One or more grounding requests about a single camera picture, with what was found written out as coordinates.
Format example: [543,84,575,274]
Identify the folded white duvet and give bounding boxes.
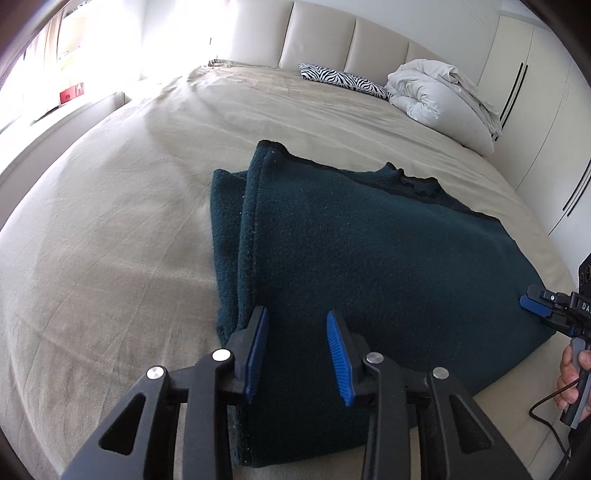
[385,69,495,158]

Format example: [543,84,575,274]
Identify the zebra print pillow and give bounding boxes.
[299,64,392,100]

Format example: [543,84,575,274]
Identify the white window ledge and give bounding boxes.
[0,90,132,227]

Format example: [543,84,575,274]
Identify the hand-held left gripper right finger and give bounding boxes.
[326,311,532,480]

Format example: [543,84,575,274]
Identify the bed with beige sheet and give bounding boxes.
[0,60,578,480]

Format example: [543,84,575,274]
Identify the person's right hand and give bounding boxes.
[556,345,591,411]

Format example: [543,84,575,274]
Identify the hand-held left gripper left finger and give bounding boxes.
[60,305,269,480]

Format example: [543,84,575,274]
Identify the black cable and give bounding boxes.
[529,374,591,480]

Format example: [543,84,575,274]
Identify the dark green blanket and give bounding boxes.
[210,140,557,467]

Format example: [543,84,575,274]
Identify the black wardrobe handle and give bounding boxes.
[505,65,528,131]
[501,62,523,127]
[567,166,591,217]
[563,159,591,210]

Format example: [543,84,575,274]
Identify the folded cream sheet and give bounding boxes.
[397,59,504,139]

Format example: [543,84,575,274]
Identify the beige padded headboard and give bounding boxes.
[226,0,444,88]

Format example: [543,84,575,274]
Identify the light curtain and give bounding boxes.
[0,14,61,88]

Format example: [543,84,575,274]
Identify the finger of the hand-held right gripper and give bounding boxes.
[527,285,573,305]
[519,295,573,333]

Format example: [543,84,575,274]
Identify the white wardrobe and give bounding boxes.
[475,0,591,241]

